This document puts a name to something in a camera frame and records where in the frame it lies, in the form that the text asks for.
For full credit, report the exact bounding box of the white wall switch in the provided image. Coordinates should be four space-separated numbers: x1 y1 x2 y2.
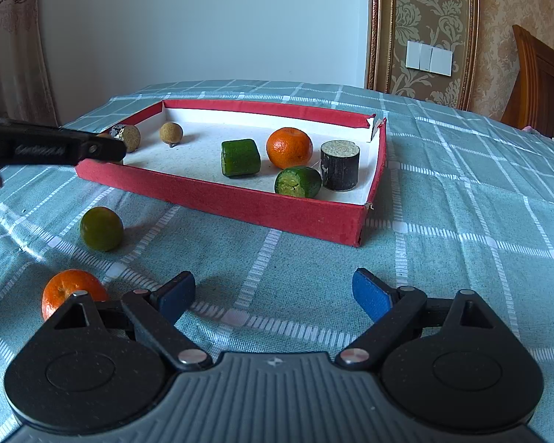
405 41 454 76

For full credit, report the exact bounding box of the orange tangerine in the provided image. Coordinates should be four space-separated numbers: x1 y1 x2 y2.
41 269 110 322
266 127 314 170

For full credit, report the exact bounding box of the dark sugarcane piece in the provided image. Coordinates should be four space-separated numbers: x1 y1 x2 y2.
320 140 361 192
110 124 142 153

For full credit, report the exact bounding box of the brown longan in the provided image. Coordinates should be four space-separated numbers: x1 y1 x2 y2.
160 122 184 147

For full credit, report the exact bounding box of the wooden headboard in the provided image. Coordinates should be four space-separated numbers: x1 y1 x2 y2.
501 24 554 142

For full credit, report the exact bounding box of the gold framed wallpaper panel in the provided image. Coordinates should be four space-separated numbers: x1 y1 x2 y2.
365 0 482 111

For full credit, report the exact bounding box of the green cucumber piece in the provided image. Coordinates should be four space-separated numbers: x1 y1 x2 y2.
274 166 323 199
220 139 261 179

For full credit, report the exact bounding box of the pink cloth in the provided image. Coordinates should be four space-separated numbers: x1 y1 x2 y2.
523 124 554 145

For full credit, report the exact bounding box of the red cardboard box tray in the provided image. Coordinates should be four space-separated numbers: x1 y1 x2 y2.
75 98 389 248

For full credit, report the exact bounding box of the patterned curtain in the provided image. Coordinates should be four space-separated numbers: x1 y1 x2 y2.
0 0 59 126

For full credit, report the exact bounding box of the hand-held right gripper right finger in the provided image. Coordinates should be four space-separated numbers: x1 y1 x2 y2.
335 268 514 371

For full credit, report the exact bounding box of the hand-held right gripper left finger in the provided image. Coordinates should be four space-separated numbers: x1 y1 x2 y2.
51 271 213 372

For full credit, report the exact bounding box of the green lime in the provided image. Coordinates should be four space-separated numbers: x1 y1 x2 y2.
80 207 124 253

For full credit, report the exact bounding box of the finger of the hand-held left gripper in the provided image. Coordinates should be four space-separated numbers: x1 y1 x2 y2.
0 117 128 168

